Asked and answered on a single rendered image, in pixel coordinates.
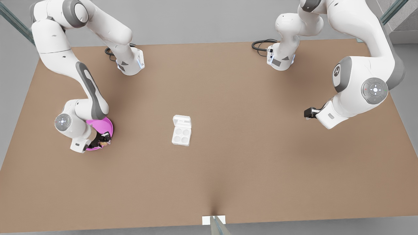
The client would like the pink round plate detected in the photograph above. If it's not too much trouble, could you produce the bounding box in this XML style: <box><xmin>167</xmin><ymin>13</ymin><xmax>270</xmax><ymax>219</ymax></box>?
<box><xmin>84</xmin><ymin>117</ymin><xmax>114</xmax><ymax>151</ymax></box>

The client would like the silver frame post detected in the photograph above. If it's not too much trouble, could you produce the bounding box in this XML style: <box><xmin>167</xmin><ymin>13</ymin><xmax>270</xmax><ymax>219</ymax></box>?
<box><xmin>202</xmin><ymin>215</ymin><xmax>231</xmax><ymax>235</ymax></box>
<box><xmin>0</xmin><ymin>2</ymin><xmax>36</xmax><ymax>46</ymax></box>
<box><xmin>379</xmin><ymin>0</ymin><xmax>409</xmax><ymax>26</ymax></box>

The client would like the white egg box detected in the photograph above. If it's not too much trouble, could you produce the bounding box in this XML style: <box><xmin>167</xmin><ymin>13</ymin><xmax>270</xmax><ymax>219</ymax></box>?
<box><xmin>172</xmin><ymin>115</ymin><xmax>192</xmax><ymax>147</ymax></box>

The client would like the black cable loop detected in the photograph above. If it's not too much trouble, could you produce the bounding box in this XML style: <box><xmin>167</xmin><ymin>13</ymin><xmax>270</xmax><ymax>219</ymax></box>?
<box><xmin>105</xmin><ymin>43</ymin><xmax>137</xmax><ymax>61</ymax></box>
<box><xmin>252</xmin><ymin>39</ymin><xmax>278</xmax><ymax>57</ymax></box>

